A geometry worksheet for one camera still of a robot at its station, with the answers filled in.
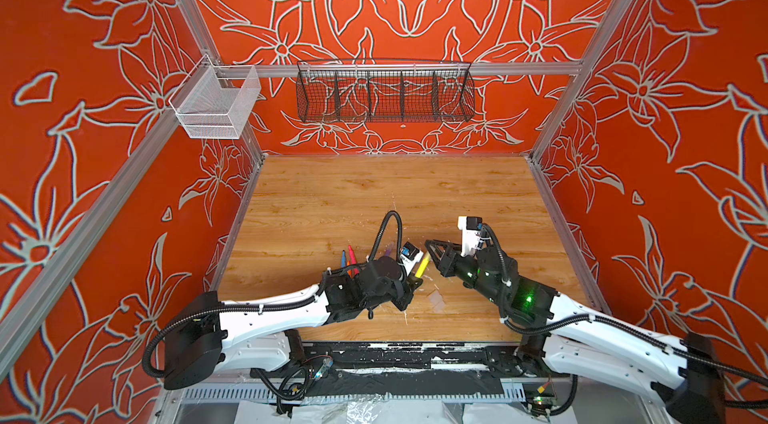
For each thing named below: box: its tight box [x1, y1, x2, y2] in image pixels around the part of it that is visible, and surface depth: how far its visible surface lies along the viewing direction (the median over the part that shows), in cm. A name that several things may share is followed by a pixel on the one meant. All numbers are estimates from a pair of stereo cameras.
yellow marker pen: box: [415, 252, 431, 279], surface depth 73 cm
